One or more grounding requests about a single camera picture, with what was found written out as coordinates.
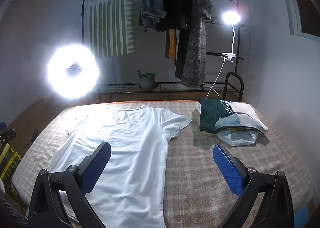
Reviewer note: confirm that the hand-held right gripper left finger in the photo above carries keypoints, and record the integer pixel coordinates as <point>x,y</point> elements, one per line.
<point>96,168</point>

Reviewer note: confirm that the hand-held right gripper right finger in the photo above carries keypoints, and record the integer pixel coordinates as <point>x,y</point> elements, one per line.
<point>228,170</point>

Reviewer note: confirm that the white t-shirt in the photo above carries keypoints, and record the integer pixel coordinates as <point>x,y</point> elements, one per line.
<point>135,148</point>

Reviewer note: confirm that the black metal clothes rack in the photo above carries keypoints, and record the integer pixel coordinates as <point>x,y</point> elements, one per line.
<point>234,74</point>

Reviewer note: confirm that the beige plaid blanket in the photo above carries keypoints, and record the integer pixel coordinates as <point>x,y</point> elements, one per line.
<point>200,180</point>

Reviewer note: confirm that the folded pale blue cloth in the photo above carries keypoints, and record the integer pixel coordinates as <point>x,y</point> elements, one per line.
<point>237,139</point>

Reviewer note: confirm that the folded leaf print cloth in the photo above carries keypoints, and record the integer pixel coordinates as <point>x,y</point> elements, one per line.
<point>240,120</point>

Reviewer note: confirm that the folded dark green cloth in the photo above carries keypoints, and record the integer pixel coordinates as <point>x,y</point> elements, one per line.
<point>210,115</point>

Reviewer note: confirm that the yellow and black crate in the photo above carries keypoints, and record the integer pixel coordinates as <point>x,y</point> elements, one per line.
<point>8,160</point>

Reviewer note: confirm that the dark device on stand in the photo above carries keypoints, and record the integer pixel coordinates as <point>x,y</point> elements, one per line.
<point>7,135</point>

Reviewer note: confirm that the potted plant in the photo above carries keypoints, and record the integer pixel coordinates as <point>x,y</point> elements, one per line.
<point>147,81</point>

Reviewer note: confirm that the grey plaid coat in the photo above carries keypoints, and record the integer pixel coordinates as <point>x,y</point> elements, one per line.
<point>196,50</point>

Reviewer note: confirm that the orange scarf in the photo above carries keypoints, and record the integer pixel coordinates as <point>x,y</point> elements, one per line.
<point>172,45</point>

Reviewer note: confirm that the white clip lamp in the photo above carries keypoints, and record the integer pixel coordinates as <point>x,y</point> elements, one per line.
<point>231,17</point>

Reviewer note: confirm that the black coat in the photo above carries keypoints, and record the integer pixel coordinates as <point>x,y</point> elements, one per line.
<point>175,0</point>

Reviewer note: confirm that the green striped wall hanging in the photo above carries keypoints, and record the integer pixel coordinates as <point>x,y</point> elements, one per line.
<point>110,17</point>

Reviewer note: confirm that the window frame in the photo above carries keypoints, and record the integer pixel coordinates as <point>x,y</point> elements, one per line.
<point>295,5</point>

